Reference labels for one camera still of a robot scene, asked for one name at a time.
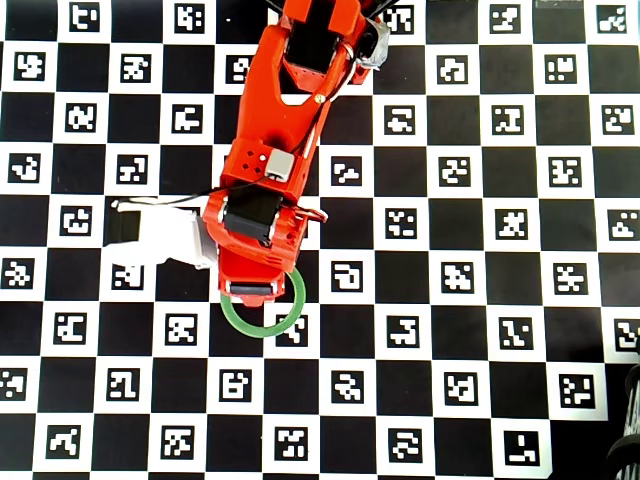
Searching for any silver duct tape wrap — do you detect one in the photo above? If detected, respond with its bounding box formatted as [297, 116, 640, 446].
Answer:
[357, 22, 391, 71]

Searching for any black white marker mat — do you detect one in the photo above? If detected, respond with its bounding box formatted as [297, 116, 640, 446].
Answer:
[0, 0, 640, 480]

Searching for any black camera stand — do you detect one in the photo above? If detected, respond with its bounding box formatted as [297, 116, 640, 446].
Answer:
[605, 362, 640, 480]

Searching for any green flat ring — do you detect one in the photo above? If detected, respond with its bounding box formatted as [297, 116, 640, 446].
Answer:
[219, 267, 307, 337]

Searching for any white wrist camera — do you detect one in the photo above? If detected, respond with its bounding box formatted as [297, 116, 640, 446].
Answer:
[109, 198, 219, 271]

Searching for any small grey square module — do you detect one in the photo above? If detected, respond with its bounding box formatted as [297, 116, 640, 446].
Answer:
[264, 149, 296, 182]

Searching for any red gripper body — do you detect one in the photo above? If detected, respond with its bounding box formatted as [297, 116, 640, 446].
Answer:
[215, 229, 304, 297]

